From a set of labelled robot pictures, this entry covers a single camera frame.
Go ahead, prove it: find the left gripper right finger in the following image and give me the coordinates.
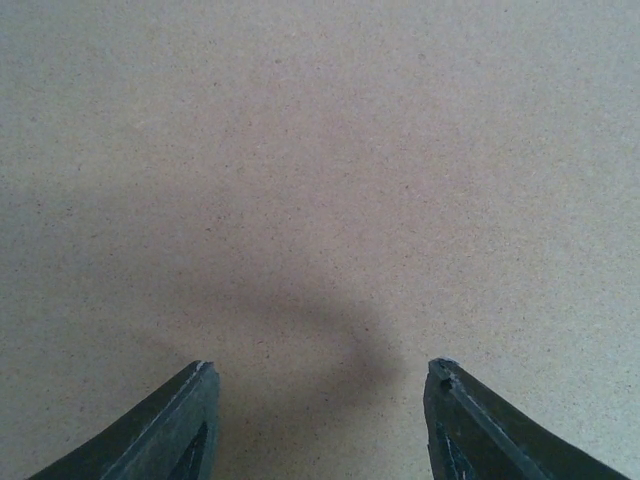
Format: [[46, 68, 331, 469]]
[[423, 358, 625, 480]]

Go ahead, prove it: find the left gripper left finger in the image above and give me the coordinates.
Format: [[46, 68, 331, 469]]
[[31, 361, 220, 480]]

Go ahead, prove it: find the brown backing board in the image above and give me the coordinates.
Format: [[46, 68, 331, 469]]
[[1, 1, 639, 479]]

